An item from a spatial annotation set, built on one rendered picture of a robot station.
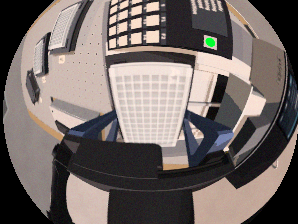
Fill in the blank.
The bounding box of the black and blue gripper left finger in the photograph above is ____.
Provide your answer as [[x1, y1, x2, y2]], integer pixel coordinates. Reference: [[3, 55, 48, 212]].
[[68, 109, 119, 142]]

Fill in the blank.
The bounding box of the white well plate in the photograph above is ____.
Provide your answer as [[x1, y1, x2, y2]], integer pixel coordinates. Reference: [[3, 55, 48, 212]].
[[109, 62, 193, 147], [48, 3, 81, 50], [34, 39, 44, 75]]

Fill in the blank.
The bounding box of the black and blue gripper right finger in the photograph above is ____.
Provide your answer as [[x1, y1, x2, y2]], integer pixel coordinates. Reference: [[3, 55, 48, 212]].
[[182, 109, 234, 167]]

